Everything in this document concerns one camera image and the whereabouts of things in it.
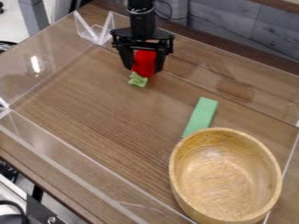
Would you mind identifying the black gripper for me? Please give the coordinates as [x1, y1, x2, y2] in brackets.
[110, 27, 175, 73]

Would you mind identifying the red plush strawberry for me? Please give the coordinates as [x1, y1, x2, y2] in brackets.
[128, 50, 156, 88]

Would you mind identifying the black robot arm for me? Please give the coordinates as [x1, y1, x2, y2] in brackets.
[110, 0, 175, 72]

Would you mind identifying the green rectangular block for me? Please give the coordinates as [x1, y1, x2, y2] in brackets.
[182, 97, 219, 137]

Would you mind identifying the grey table leg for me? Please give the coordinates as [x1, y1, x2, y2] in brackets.
[18, 0, 50, 36]

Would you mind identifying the wooden bowl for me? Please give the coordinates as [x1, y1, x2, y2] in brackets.
[168, 128, 283, 224]

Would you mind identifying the clear acrylic tray enclosure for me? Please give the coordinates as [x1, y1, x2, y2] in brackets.
[0, 17, 299, 224]

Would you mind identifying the black metal bracket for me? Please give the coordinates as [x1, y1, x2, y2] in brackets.
[26, 196, 67, 224]

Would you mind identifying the black cable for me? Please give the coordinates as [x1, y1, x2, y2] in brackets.
[0, 200, 28, 224]

